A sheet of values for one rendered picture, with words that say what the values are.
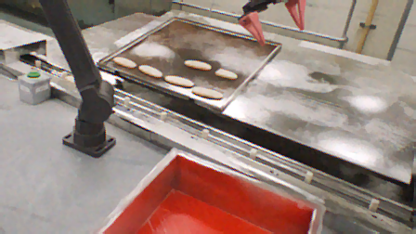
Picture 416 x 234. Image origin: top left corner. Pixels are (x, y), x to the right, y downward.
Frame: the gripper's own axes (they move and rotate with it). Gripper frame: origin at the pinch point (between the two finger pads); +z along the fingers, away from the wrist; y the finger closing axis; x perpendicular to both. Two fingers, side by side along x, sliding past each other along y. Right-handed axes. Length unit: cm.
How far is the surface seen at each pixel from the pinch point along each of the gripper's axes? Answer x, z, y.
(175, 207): -3.1, 26.0, 35.6
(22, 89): -43, -15, 65
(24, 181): -11, 9, 64
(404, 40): -246, 45, -241
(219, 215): -0.9, 30.7, 27.8
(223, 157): -12.6, 22.6, 19.9
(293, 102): -28.3, 19.8, -9.9
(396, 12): -265, 18, -262
